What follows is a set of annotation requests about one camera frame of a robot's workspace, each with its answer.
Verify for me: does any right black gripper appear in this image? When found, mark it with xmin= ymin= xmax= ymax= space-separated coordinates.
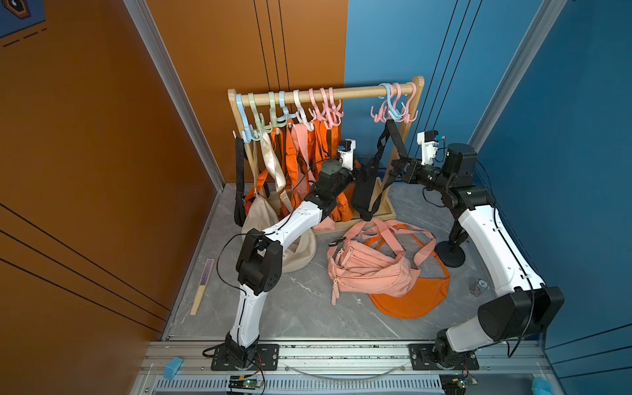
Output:
xmin=392 ymin=159 xmax=456 ymax=196

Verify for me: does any black crescent bag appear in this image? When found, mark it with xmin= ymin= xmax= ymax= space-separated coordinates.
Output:
xmin=352 ymin=119 xmax=409 ymax=222

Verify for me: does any orange crescent bag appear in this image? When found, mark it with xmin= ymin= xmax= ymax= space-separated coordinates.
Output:
xmin=370 ymin=220 xmax=450 ymax=319

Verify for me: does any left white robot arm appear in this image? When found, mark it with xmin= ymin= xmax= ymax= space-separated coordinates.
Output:
xmin=225 ymin=157 xmax=360 ymax=369

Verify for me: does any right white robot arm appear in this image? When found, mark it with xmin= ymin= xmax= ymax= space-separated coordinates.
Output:
xmin=390 ymin=143 xmax=565 ymax=365

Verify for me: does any pink hook rightmost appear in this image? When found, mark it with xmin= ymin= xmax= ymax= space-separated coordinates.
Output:
xmin=402 ymin=82 xmax=418 ymax=123

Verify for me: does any pink hook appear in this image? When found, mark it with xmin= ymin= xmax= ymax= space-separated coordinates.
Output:
xmin=402 ymin=82 xmax=418 ymax=123
xmin=370 ymin=83 xmax=391 ymax=123

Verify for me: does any pink bag middle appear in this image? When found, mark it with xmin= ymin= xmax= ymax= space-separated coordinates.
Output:
xmin=291 ymin=123 xmax=335 ymax=232

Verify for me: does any beige crescent bag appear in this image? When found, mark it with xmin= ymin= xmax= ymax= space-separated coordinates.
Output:
xmin=242 ymin=133 xmax=317 ymax=273

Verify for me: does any light blue hook leftmost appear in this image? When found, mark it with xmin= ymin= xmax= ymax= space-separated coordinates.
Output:
xmin=235 ymin=94 xmax=261 ymax=143

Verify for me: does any small clear cup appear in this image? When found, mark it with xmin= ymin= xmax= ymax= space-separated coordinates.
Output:
xmin=469 ymin=278 xmax=490 ymax=297

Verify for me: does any wooden clothes rack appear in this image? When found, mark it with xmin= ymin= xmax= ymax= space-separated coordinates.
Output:
xmin=227 ymin=76 xmax=426 ymax=233

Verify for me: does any circuit board right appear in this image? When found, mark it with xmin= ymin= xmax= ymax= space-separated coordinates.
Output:
xmin=439 ymin=375 xmax=478 ymax=395

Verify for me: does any green circuit board left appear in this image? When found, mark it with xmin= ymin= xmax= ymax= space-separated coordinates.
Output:
xmin=227 ymin=375 xmax=264 ymax=394

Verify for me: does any blue sponge block left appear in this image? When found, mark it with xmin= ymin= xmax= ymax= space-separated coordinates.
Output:
xmin=163 ymin=357 xmax=184 ymax=380

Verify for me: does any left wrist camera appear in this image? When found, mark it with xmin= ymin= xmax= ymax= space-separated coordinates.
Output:
xmin=338 ymin=139 xmax=356 ymax=171

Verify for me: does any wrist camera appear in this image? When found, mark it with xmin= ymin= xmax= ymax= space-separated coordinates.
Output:
xmin=338 ymin=139 xmax=356 ymax=171
xmin=416 ymin=130 xmax=439 ymax=166

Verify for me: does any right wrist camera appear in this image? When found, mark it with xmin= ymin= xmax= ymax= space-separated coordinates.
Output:
xmin=416 ymin=130 xmax=439 ymax=166

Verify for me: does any black strap bag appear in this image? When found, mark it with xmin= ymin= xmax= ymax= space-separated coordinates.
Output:
xmin=234 ymin=138 xmax=247 ymax=226

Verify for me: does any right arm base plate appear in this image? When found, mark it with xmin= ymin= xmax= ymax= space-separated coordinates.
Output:
xmin=408 ymin=343 xmax=480 ymax=371

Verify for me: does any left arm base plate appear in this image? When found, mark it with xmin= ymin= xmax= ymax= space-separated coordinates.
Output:
xmin=211 ymin=343 xmax=280 ymax=372

